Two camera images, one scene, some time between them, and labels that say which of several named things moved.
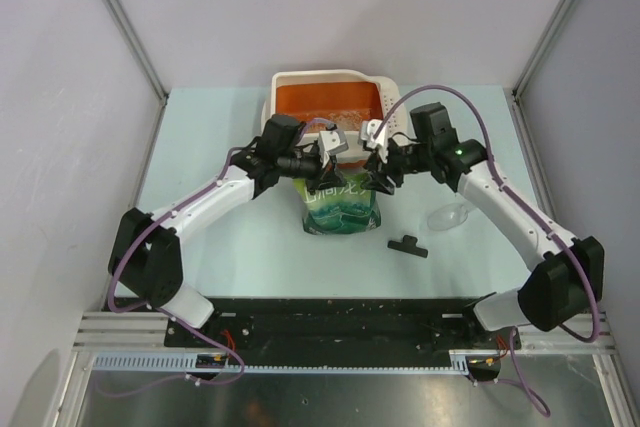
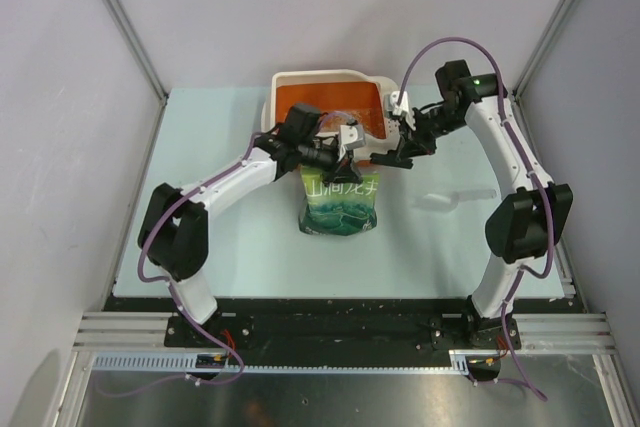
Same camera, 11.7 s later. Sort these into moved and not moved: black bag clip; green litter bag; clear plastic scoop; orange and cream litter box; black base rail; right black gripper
Moved: right black gripper; clear plastic scoop; black bag clip
Not moved: orange and cream litter box; black base rail; green litter bag
